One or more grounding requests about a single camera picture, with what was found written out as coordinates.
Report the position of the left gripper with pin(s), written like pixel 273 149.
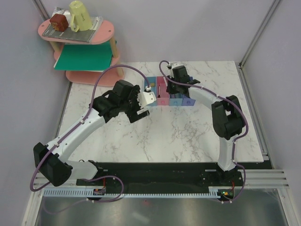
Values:
pixel 133 116

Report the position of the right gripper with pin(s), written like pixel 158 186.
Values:
pixel 169 89

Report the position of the light blue drawer bin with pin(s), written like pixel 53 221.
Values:
pixel 175 100

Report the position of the pink drawer bin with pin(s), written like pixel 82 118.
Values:
pixel 164 100

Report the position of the black cap marker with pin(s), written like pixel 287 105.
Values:
pixel 159 91

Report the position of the purple drawer bin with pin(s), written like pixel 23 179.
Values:
pixel 186 101

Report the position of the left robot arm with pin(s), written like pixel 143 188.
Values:
pixel 52 159

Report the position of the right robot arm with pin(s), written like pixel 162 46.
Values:
pixel 227 117

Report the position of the green folder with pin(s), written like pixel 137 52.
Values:
pixel 77 57

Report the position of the pink wooden tiered shelf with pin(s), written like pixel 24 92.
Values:
pixel 105 34

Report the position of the grey magazine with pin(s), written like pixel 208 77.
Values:
pixel 68 34

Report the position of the yellow mug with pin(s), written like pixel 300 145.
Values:
pixel 80 18

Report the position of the red brown cube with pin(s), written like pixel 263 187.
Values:
pixel 59 22

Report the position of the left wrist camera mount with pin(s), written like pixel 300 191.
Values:
pixel 146 98

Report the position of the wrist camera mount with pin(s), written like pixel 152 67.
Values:
pixel 146 98
pixel 171 66

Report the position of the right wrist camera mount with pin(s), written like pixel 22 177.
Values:
pixel 171 66

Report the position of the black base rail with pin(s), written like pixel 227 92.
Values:
pixel 162 178

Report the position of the white cable duct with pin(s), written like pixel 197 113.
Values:
pixel 99 193

